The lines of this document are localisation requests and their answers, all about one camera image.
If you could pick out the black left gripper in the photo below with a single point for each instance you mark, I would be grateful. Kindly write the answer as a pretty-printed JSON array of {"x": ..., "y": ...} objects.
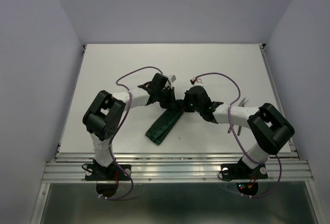
[{"x": 171, "y": 102}]

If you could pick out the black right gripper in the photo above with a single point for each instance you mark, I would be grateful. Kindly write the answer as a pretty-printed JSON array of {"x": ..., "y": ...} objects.
[{"x": 186, "y": 108}]

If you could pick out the dark green cloth napkin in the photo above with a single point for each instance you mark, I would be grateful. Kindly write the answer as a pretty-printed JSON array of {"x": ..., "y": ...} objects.
[{"x": 163, "y": 126}]

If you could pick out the steel fork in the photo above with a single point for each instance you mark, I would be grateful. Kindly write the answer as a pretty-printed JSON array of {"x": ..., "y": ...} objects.
[{"x": 229, "y": 130}]

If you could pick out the steel table knife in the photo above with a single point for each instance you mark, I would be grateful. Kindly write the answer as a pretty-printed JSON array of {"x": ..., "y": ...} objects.
[{"x": 242, "y": 104}]

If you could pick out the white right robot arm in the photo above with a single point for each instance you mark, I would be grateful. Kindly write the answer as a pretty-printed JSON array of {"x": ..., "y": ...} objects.
[{"x": 269, "y": 128}]

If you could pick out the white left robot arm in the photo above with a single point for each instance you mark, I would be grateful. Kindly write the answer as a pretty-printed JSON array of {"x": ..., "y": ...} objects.
[{"x": 102, "y": 119}]

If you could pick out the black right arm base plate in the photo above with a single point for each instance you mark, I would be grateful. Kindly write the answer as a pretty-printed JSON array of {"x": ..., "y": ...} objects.
[{"x": 240, "y": 171}]

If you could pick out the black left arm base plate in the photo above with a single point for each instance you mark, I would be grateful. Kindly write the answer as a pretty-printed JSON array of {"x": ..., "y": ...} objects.
[{"x": 96, "y": 172}]

